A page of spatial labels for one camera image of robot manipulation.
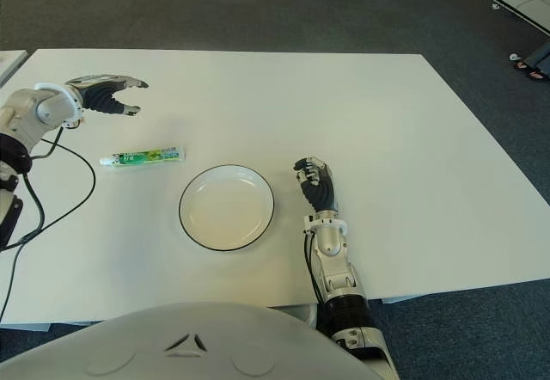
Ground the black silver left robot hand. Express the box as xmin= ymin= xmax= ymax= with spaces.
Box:
xmin=64 ymin=73 xmax=150 ymax=118

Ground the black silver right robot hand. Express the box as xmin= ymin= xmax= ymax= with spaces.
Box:
xmin=292 ymin=155 xmax=338 ymax=215

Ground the green white toothpaste tube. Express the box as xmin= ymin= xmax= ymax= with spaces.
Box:
xmin=99 ymin=145 xmax=189 ymax=169

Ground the white plate with black rim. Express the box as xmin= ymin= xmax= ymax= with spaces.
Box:
xmin=178 ymin=163 xmax=275 ymax=253

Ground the white side table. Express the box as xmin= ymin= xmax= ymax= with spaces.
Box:
xmin=0 ymin=49 xmax=28 ymax=89

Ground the grey robot torso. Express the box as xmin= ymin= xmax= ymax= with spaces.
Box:
xmin=0 ymin=301 xmax=380 ymax=380

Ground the grey trouser leg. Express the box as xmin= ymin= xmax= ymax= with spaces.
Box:
xmin=526 ymin=39 xmax=550 ymax=74

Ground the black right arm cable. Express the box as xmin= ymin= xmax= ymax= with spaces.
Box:
xmin=303 ymin=229 xmax=328 ymax=309

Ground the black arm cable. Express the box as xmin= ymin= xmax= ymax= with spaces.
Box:
xmin=303 ymin=229 xmax=328 ymax=309
xmin=0 ymin=127 xmax=97 ymax=322

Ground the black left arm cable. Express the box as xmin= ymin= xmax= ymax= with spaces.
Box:
xmin=0 ymin=127 xmax=97 ymax=322

